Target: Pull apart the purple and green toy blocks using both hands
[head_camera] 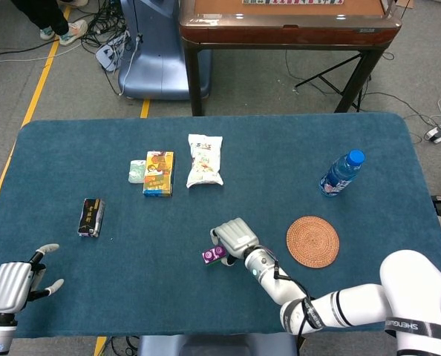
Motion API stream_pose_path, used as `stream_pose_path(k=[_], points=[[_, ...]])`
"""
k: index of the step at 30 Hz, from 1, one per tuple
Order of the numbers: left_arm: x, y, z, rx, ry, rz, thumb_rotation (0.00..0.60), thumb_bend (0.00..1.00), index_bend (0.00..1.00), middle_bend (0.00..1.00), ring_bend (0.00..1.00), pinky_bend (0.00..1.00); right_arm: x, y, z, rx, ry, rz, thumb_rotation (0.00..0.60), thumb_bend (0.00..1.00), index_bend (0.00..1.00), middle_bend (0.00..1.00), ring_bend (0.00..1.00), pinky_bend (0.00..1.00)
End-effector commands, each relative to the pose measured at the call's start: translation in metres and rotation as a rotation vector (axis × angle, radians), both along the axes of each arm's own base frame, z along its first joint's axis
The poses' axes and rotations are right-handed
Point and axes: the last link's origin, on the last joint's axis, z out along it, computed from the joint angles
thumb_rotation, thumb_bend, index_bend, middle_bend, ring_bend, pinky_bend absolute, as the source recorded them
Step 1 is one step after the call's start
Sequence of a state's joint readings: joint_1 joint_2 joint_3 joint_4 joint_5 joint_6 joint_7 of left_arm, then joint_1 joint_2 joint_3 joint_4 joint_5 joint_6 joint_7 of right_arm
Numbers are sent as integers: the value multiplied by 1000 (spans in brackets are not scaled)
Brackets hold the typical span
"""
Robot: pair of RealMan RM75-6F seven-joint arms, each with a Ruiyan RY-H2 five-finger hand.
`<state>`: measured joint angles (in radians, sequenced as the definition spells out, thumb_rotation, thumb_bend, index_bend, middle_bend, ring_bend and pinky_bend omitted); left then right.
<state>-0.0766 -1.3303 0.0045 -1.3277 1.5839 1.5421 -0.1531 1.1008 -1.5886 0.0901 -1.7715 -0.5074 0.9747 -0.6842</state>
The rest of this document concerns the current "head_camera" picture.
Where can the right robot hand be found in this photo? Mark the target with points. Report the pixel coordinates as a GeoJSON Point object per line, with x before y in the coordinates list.
{"type": "Point", "coordinates": [235, 235]}

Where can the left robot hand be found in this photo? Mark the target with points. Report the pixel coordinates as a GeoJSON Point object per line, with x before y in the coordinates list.
{"type": "Point", "coordinates": [10, 285]}

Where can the purple toy brick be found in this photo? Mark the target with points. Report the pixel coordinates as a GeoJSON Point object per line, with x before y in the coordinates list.
{"type": "Point", "coordinates": [214, 254]}

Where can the green toy brick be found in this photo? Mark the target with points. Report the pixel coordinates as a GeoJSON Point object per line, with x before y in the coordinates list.
{"type": "Point", "coordinates": [217, 262]}

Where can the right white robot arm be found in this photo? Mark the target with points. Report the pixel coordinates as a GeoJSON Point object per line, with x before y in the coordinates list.
{"type": "Point", "coordinates": [354, 308]}

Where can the round woven rattan coaster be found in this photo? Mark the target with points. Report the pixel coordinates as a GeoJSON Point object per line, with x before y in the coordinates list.
{"type": "Point", "coordinates": [312, 242]}

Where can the white snack bag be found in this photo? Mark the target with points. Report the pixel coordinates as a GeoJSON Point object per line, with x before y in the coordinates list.
{"type": "Point", "coordinates": [205, 161]}

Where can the blue table cloth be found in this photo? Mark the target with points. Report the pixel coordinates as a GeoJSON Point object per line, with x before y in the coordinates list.
{"type": "Point", "coordinates": [168, 289]}

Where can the yellow and blue carton box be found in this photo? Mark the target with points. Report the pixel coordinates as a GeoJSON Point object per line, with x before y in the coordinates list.
{"type": "Point", "coordinates": [159, 174]}

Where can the black and purple carton box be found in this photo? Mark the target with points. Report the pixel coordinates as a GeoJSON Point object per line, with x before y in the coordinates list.
{"type": "Point", "coordinates": [90, 218]}

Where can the blue-grey robot body base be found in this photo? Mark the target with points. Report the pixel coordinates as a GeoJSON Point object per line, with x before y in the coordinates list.
{"type": "Point", "coordinates": [217, 346]}

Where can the small white tissue pack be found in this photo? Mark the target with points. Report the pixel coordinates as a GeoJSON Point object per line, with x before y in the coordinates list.
{"type": "Point", "coordinates": [136, 171]}

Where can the blue drink bottle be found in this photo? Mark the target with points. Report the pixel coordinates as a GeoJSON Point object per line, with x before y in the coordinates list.
{"type": "Point", "coordinates": [339, 176]}

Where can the brown mahjong table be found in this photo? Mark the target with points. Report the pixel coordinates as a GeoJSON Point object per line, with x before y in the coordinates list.
{"type": "Point", "coordinates": [287, 31]}

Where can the white and blue power strip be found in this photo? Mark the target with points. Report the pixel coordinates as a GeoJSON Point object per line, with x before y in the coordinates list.
{"type": "Point", "coordinates": [109, 55]}

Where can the beige sneaker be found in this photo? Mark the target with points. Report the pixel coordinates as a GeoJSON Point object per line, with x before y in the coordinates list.
{"type": "Point", "coordinates": [74, 31]}
{"type": "Point", "coordinates": [46, 33]}

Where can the person in black trousers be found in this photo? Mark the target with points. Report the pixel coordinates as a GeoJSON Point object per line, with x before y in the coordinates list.
{"type": "Point", "coordinates": [46, 15]}

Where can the cardboard box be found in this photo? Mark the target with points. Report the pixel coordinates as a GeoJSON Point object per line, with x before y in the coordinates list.
{"type": "Point", "coordinates": [404, 3]}

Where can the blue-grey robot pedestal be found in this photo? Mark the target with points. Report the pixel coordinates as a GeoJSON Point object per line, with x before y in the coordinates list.
{"type": "Point", "coordinates": [161, 70]}

